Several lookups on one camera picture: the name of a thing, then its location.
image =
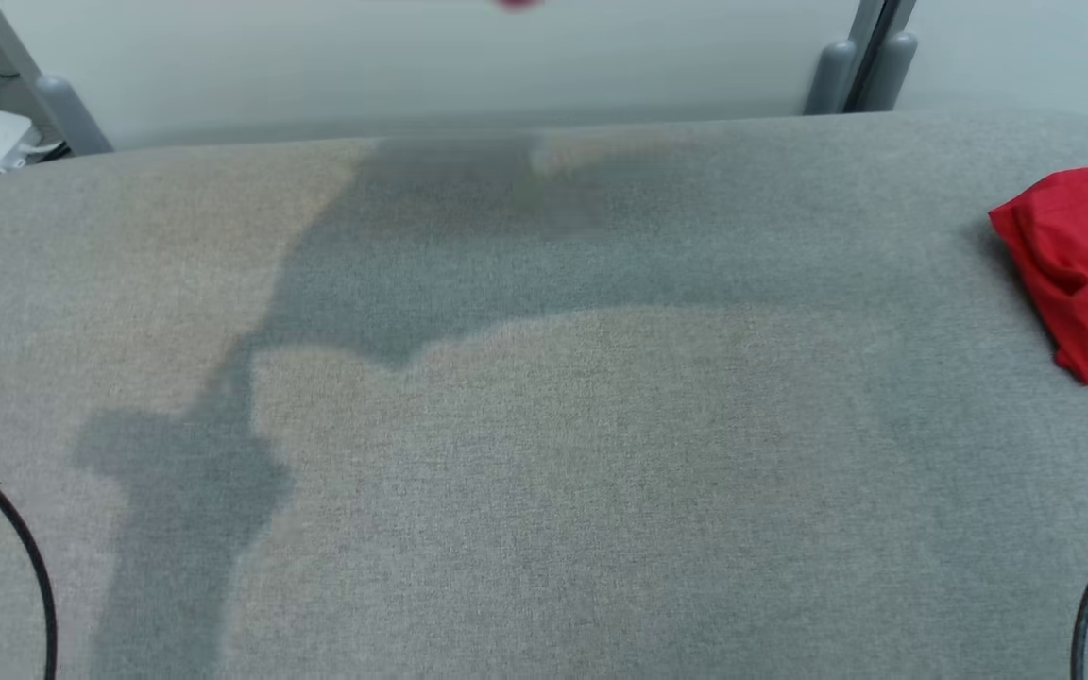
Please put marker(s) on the red shorts white trim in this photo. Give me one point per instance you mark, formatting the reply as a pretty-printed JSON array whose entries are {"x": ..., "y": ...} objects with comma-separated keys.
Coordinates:
[{"x": 1082, "y": 274}]

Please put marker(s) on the grey double partition post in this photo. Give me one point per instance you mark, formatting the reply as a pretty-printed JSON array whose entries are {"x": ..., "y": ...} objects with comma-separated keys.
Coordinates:
[{"x": 860, "y": 76}]

